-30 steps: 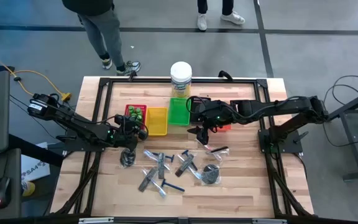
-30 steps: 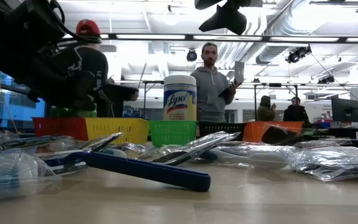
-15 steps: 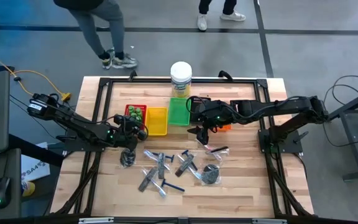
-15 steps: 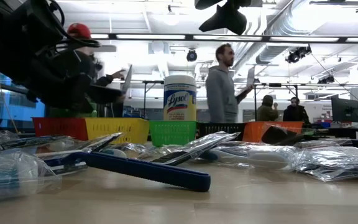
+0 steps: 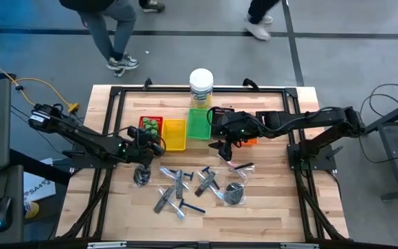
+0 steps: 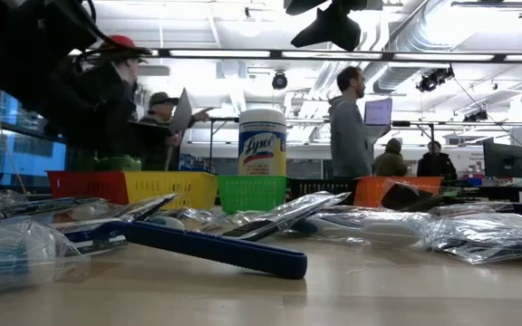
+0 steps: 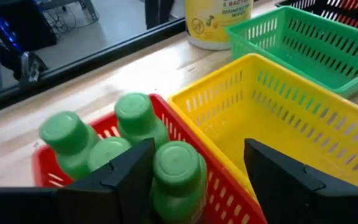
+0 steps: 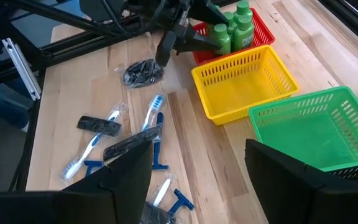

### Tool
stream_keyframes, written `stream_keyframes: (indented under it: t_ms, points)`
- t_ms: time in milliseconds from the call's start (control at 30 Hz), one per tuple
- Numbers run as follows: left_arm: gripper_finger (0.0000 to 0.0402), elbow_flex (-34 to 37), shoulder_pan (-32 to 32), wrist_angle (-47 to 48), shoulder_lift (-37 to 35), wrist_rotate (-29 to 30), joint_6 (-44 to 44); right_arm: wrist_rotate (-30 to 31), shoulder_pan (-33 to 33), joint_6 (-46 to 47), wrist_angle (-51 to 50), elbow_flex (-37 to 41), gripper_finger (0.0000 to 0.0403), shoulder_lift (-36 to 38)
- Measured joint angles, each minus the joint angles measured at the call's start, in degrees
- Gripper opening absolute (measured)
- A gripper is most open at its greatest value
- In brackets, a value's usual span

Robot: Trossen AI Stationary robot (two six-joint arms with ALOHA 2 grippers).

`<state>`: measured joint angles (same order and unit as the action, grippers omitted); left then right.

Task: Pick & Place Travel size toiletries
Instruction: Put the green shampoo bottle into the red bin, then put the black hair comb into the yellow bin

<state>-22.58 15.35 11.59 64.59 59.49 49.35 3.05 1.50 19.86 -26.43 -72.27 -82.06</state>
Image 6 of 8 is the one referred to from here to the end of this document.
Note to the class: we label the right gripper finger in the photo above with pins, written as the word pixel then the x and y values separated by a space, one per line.
pixel 304 5
pixel 333 29

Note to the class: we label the blue disposable razor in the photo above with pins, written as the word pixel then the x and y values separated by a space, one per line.
pixel 225 251

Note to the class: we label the grey metal clips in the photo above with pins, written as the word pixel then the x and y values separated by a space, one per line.
pixel 157 206

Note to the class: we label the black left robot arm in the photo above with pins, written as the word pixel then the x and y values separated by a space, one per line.
pixel 16 41

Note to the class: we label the long ceiling light bar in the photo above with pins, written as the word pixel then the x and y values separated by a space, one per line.
pixel 225 53

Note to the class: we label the open laptop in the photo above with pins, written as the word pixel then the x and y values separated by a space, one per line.
pixel 378 112

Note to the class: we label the person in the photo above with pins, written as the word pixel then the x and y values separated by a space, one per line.
pixel 107 113
pixel 435 165
pixel 159 136
pixel 349 140
pixel 390 163

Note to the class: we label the Lysol wipes canister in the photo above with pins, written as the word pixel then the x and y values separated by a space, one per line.
pixel 263 145

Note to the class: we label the black plastic basket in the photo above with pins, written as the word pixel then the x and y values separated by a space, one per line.
pixel 320 186

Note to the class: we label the grey laptop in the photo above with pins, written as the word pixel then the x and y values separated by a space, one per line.
pixel 181 113

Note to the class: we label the orange plastic basket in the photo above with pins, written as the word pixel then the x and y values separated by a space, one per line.
pixel 370 190

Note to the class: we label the green plastic basket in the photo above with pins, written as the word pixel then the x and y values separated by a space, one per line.
pixel 252 192

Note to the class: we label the black computer monitor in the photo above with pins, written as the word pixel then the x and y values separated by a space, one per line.
pixel 503 160

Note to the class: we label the yellow plastic basket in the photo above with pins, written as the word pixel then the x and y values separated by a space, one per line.
pixel 170 188

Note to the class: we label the dark office desk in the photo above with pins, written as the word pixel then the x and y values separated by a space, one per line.
pixel 515 192

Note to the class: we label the red plastic basket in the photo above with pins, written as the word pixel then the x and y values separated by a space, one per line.
pixel 84 185

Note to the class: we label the black-framed window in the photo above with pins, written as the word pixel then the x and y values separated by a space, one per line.
pixel 30 154

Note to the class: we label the black dome security camera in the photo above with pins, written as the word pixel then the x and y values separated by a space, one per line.
pixel 279 81

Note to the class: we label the silver ventilation duct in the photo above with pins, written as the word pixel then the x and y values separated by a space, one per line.
pixel 424 27

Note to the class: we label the black ceiling camera cluster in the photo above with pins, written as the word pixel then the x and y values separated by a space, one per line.
pixel 433 79

